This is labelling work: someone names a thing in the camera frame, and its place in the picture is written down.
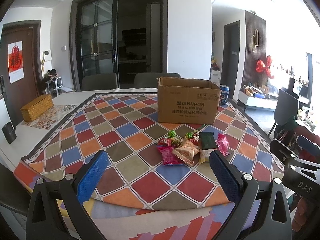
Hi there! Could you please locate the beige bread snack packet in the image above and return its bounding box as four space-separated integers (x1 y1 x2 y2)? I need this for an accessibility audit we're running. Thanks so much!
172 138 200 167

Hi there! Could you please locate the brown entrance door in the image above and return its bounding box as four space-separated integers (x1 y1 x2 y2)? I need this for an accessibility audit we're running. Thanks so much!
1 20 43 126

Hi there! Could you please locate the brown cardboard box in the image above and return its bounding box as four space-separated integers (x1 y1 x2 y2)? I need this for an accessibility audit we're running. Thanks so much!
157 76 221 125

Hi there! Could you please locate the grey dining chair right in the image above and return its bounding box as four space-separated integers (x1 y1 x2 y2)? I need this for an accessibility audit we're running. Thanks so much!
133 73 181 88

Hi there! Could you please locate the magenta snack packet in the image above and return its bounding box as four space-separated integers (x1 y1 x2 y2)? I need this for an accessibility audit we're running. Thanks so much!
157 146 183 166

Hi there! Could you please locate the grey dining chair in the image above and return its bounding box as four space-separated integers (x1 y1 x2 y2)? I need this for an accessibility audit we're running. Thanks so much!
133 73 181 88
81 73 118 91

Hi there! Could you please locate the green bag on chair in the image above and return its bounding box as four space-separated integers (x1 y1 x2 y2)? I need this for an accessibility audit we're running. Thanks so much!
274 116 298 139

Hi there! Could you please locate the white TV cabinet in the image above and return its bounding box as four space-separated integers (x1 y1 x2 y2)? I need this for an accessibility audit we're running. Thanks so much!
237 91 277 112

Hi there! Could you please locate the dark green snack packet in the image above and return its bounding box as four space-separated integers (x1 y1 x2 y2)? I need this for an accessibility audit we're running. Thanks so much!
199 132 217 150

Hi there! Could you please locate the black glass sliding door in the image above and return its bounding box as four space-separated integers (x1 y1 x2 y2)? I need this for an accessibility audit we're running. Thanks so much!
69 0 168 90

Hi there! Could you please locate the colourful checkered tablecloth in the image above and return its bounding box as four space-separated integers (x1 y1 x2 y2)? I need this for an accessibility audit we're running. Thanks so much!
14 92 283 239

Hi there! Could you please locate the red fu door poster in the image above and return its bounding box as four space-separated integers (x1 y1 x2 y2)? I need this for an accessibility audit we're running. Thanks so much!
8 41 24 84

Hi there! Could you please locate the blue Pepsi can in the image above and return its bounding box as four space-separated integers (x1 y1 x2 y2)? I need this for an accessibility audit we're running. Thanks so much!
220 85 229 106

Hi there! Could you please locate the black mug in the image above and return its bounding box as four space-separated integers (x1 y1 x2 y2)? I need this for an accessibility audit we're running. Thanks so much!
2 122 17 144

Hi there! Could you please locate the dark side chair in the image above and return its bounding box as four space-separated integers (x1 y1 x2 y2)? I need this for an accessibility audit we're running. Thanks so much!
268 89 299 136

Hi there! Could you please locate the grey dining chair left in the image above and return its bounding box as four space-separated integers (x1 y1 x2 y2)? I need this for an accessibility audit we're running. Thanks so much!
81 73 118 91

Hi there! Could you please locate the red bow decoration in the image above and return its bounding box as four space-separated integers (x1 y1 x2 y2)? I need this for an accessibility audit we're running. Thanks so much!
255 55 274 79

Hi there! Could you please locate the red candy packet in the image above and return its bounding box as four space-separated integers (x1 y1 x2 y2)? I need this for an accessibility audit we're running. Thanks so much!
157 137 182 148

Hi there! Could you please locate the green lollipop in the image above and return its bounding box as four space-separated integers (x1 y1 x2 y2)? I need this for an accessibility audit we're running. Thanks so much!
184 125 206 141
163 130 176 139

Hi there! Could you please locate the patterned placemat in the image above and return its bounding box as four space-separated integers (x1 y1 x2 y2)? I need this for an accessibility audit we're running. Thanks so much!
22 105 76 130

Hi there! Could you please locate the red white snack packet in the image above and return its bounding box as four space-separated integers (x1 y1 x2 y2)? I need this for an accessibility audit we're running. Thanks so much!
186 133 199 146

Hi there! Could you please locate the pink snack packet right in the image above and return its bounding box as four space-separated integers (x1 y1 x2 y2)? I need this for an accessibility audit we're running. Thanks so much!
216 133 229 157

